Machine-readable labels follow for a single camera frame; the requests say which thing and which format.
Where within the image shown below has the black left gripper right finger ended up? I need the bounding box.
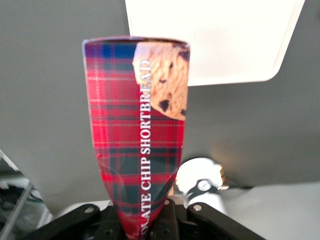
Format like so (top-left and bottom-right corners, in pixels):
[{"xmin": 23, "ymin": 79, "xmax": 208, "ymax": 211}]
[{"xmin": 149, "ymin": 197, "xmax": 266, "ymax": 240}]

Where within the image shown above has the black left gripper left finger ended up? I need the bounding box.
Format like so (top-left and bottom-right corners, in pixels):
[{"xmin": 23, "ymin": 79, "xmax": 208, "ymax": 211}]
[{"xmin": 18, "ymin": 203, "xmax": 128, "ymax": 240}]

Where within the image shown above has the white plastic tray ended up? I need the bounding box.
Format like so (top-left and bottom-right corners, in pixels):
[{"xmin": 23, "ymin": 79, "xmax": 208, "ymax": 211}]
[{"xmin": 124, "ymin": 0, "xmax": 306, "ymax": 87}]

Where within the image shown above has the red tartan cookie box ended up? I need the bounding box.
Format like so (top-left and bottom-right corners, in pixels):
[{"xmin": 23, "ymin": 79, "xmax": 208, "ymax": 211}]
[{"xmin": 81, "ymin": 36, "xmax": 190, "ymax": 240}]

